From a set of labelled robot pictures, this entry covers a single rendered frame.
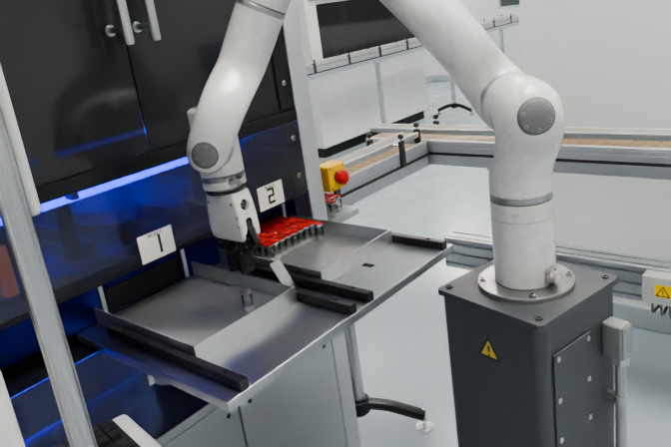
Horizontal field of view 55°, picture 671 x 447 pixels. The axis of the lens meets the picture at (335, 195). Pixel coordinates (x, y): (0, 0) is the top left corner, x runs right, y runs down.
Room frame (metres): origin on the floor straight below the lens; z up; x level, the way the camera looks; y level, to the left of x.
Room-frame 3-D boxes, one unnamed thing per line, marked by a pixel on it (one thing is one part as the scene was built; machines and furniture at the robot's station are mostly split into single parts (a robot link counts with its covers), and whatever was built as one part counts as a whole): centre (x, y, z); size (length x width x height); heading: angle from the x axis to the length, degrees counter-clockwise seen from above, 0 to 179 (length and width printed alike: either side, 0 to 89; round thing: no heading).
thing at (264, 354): (1.30, 0.15, 0.87); 0.70 x 0.48 x 0.02; 138
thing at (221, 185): (1.20, 0.21, 1.16); 0.09 x 0.08 x 0.03; 47
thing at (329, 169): (1.74, 0.01, 1.00); 0.08 x 0.07 x 0.07; 48
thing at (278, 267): (1.25, 0.10, 0.91); 0.14 x 0.03 x 0.06; 48
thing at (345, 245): (1.48, 0.09, 0.90); 0.34 x 0.26 x 0.04; 48
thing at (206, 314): (1.23, 0.32, 0.90); 0.34 x 0.26 x 0.04; 48
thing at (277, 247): (1.51, 0.12, 0.91); 0.18 x 0.02 x 0.05; 138
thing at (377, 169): (2.05, -0.08, 0.92); 0.69 x 0.16 x 0.16; 138
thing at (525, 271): (1.19, -0.36, 0.95); 0.19 x 0.19 x 0.18
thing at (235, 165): (1.20, 0.21, 1.24); 0.09 x 0.08 x 0.13; 178
